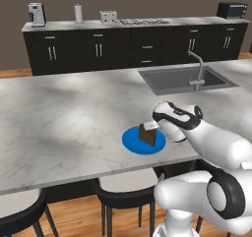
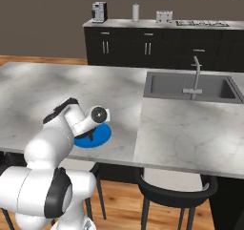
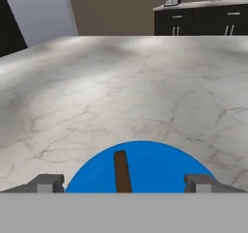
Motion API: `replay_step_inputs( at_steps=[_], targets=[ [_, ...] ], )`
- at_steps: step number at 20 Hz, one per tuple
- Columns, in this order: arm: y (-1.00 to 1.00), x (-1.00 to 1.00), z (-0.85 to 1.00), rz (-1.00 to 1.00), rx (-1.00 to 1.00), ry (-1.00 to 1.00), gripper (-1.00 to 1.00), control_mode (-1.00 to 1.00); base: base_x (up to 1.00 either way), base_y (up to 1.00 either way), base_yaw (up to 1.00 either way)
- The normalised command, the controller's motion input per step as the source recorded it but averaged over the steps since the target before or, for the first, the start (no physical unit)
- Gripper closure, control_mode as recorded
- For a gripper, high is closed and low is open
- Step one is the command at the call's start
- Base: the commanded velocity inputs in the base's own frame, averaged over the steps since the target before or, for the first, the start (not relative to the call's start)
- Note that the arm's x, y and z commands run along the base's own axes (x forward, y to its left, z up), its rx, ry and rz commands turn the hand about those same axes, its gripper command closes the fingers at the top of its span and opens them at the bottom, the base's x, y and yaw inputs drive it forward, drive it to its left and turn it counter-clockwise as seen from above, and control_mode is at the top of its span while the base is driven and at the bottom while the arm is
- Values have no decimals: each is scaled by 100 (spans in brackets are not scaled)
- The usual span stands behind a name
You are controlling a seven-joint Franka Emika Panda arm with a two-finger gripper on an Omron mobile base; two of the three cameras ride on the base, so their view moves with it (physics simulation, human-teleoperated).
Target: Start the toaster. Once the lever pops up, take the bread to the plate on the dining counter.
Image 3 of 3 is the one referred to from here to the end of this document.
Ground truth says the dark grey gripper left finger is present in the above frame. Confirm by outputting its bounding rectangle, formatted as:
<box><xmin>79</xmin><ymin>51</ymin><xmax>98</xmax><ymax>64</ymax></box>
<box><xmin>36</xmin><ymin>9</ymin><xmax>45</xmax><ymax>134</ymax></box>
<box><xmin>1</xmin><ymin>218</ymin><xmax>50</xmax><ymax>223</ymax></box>
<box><xmin>0</xmin><ymin>174</ymin><xmax>66</xmax><ymax>193</ymax></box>

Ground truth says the black cupboard run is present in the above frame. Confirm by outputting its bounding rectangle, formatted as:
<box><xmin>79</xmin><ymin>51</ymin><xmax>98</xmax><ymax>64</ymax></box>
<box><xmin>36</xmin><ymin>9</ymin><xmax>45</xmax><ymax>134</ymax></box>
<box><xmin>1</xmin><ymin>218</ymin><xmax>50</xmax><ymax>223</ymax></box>
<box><xmin>153</xmin><ymin>0</ymin><xmax>248</xmax><ymax>37</ymax></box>

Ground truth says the brown stick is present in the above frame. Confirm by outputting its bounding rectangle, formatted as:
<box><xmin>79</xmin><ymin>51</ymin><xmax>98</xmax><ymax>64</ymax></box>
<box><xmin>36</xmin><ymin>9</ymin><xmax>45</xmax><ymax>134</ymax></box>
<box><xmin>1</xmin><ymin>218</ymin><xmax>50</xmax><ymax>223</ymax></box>
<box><xmin>113</xmin><ymin>150</ymin><xmax>134</xmax><ymax>193</ymax></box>

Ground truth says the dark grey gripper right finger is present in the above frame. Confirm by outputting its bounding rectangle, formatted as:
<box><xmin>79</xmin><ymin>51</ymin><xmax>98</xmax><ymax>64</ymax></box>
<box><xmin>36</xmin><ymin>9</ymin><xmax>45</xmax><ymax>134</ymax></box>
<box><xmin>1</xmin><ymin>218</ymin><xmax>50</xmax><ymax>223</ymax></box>
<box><xmin>183</xmin><ymin>173</ymin><xmax>248</xmax><ymax>193</ymax></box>

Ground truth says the blue plate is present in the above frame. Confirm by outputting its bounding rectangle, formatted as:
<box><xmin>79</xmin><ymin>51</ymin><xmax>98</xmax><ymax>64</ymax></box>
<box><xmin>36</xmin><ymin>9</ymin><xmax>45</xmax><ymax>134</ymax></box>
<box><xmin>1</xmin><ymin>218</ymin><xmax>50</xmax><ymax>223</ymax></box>
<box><xmin>64</xmin><ymin>140</ymin><xmax>217</xmax><ymax>194</ymax></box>

